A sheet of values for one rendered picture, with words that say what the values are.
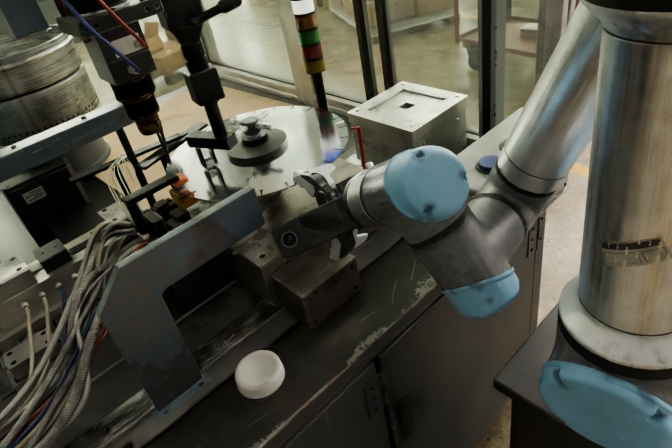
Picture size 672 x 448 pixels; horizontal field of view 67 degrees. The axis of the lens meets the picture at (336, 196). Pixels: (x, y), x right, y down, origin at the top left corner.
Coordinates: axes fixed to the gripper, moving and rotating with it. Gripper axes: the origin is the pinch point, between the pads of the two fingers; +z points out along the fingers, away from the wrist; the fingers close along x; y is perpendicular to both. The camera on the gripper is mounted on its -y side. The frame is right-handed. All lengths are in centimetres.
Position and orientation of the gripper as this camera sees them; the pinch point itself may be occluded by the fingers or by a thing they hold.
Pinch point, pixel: (310, 218)
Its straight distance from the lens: 80.5
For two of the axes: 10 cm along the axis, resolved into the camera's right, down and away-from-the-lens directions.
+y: 8.3, -4.2, 3.6
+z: -3.4, 1.2, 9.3
